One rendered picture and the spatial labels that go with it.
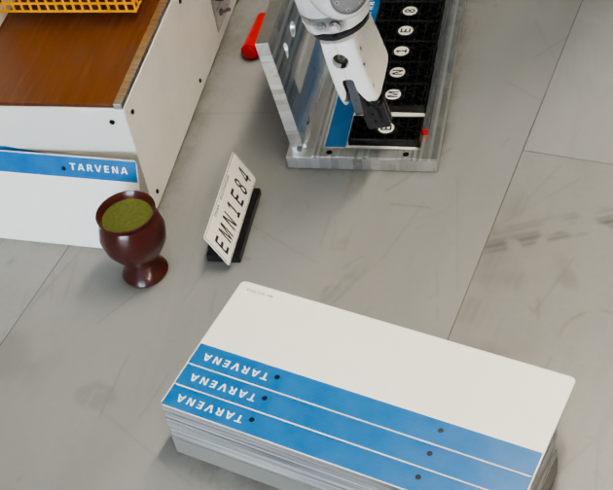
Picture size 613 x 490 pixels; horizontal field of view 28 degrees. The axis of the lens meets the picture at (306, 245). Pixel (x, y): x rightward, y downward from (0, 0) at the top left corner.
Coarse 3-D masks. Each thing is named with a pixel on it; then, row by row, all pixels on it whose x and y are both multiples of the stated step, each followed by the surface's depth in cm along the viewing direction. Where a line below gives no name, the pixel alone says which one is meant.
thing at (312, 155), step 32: (448, 32) 181; (448, 64) 175; (320, 96) 175; (448, 96) 171; (320, 128) 169; (288, 160) 167; (320, 160) 166; (352, 160) 165; (384, 160) 164; (416, 160) 163
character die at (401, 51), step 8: (392, 48) 178; (400, 48) 178; (408, 48) 178; (416, 48) 178; (424, 48) 178; (432, 48) 177; (392, 56) 177; (400, 56) 177; (408, 56) 177; (416, 56) 177; (424, 56) 176; (432, 56) 176
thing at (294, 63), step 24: (288, 0) 165; (264, 24) 156; (288, 24) 164; (264, 48) 154; (288, 48) 164; (312, 48) 171; (288, 72) 160; (312, 72) 170; (288, 96) 160; (312, 96) 170; (288, 120) 162
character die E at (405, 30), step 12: (384, 24) 183; (396, 24) 183; (408, 24) 182; (420, 24) 182; (432, 24) 182; (384, 36) 182; (396, 36) 181; (408, 36) 180; (420, 36) 180; (432, 36) 179
